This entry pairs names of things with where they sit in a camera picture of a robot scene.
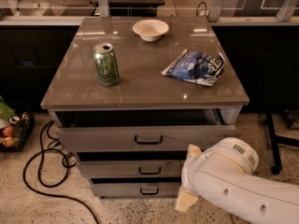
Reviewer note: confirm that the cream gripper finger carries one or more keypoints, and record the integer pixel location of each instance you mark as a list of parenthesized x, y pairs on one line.
[(193, 150), (185, 200)]

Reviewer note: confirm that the grey drawer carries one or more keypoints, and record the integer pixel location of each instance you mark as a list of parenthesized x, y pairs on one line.
[(131, 164), (136, 187), (142, 138)]

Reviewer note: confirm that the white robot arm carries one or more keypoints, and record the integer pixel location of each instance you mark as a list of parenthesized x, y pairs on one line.
[(223, 175)]

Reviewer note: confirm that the grey drawer cabinet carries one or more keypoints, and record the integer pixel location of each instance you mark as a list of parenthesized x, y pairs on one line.
[(143, 96)]

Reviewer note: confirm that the grey bottom drawer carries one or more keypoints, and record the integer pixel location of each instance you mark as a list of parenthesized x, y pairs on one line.
[(136, 187)]

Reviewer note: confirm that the grey top drawer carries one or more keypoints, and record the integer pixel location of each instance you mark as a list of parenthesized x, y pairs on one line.
[(142, 138)]

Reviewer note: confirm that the black stand leg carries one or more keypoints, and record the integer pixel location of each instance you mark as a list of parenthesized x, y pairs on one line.
[(275, 140)]

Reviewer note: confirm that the blue chip bag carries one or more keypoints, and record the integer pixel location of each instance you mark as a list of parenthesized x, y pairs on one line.
[(196, 67)]

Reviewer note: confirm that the white bowl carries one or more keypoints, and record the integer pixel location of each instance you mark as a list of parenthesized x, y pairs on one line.
[(150, 30)]

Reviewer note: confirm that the green soda can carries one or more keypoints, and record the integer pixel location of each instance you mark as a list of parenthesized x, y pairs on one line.
[(106, 64)]

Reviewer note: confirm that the green bag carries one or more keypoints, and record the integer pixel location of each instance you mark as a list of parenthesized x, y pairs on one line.
[(6, 111)]

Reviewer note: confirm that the black wire basket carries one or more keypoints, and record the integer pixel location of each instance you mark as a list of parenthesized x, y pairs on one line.
[(23, 125)]

